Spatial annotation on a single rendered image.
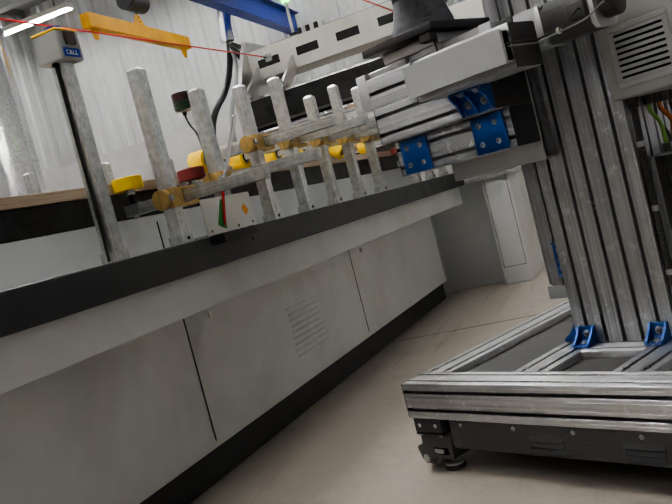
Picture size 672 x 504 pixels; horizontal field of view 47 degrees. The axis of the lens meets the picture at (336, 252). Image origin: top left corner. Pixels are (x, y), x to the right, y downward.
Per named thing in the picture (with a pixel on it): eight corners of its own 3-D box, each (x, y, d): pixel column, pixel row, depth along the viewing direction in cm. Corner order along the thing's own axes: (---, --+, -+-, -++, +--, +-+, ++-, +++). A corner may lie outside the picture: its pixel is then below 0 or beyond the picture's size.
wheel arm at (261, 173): (272, 180, 192) (268, 163, 192) (266, 181, 189) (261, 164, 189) (135, 219, 211) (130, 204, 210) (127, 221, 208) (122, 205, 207)
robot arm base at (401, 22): (468, 22, 185) (458, -19, 185) (427, 24, 176) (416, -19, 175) (422, 42, 197) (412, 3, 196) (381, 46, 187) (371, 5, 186)
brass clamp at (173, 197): (202, 202, 205) (197, 183, 205) (172, 207, 193) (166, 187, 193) (183, 207, 208) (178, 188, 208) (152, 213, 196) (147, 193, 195)
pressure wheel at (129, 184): (148, 215, 213) (137, 175, 213) (154, 213, 206) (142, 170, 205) (119, 222, 210) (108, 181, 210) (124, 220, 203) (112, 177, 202)
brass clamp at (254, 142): (277, 147, 250) (273, 132, 250) (256, 149, 238) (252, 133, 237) (260, 152, 252) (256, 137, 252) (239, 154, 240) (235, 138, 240)
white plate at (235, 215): (257, 224, 230) (249, 191, 229) (210, 236, 206) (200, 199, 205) (256, 224, 230) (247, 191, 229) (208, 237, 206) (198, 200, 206)
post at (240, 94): (284, 233, 245) (245, 83, 243) (279, 234, 242) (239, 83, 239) (275, 235, 247) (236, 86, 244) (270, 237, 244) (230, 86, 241)
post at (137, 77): (194, 249, 200) (144, 65, 197) (186, 252, 197) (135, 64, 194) (183, 252, 201) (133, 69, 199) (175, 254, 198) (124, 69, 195)
